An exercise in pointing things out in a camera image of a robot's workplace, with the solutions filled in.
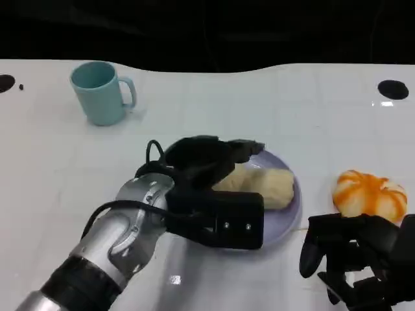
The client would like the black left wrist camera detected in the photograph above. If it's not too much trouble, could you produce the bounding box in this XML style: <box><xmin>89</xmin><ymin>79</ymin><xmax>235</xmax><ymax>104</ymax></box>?
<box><xmin>165</xmin><ymin>190</ymin><xmax>265</xmax><ymax>251</ymax></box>

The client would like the black long arm cable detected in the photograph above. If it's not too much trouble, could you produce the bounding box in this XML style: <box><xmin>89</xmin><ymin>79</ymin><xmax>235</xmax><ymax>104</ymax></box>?
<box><xmin>80</xmin><ymin>200</ymin><xmax>209</xmax><ymax>242</ymax></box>

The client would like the orange and white bread roll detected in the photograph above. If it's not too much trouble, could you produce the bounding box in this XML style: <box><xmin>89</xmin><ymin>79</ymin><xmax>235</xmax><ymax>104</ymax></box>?
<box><xmin>331</xmin><ymin>168</ymin><xmax>409</xmax><ymax>225</ymax></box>

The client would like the lilac plate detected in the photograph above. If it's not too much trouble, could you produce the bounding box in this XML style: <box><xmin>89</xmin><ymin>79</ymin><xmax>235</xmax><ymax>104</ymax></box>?
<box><xmin>207</xmin><ymin>149</ymin><xmax>303</xmax><ymax>251</ymax></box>

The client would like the pale green mug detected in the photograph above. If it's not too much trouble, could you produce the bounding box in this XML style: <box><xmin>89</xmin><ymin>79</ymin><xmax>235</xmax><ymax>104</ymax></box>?
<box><xmin>70</xmin><ymin>61</ymin><xmax>137</xmax><ymax>127</ymax></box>

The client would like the beige towel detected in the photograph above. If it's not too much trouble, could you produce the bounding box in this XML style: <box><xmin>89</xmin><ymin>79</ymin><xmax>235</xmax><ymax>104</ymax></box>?
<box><xmin>212</xmin><ymin>164</ymin><xmax>296</xmax><ymax>212</ymax></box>

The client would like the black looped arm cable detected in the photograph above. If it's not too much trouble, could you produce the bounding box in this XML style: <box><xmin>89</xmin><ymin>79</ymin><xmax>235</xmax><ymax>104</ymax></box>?
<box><xmin>134</xmin><ymin>139</ymin><xmax>178</xmax><ymax>178</ymax></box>

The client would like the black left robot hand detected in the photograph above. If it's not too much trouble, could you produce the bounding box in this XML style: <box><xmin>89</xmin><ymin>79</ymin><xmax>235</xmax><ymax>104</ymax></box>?
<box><xmin>165</xmin><ymin>135</ymin><xmax>267</xmax><ymax>191</ymax></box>

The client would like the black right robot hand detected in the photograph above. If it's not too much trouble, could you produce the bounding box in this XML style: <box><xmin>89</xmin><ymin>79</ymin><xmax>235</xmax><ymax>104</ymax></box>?
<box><xmin>298</xmin><ymin>213</ymin><xmax>415</xmax><ymax>311</ymax></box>

